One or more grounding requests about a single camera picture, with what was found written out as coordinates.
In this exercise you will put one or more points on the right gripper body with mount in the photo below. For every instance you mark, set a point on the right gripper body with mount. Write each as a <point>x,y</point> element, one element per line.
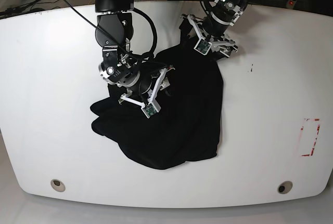
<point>142,89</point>

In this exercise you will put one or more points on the left gripper body with mount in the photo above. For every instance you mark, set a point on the left gripper body with mount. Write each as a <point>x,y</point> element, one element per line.
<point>212,29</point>

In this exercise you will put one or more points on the black T-shirt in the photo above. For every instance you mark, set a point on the black T-shirt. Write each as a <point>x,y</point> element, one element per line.
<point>188,126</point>

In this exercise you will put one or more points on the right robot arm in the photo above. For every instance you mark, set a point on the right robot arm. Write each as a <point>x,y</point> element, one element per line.
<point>114,32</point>

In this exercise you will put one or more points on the red tape rectangle marking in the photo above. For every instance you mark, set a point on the red tape rectangle marking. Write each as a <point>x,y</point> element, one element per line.
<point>308,136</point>

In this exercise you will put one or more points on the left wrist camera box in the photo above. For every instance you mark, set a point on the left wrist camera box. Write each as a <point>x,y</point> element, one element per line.
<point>202,46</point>

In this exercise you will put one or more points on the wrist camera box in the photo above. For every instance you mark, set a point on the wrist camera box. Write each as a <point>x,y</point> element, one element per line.
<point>149,110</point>
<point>202,46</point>

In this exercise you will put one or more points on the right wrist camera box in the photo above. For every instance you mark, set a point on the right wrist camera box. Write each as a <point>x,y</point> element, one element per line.
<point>149,110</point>

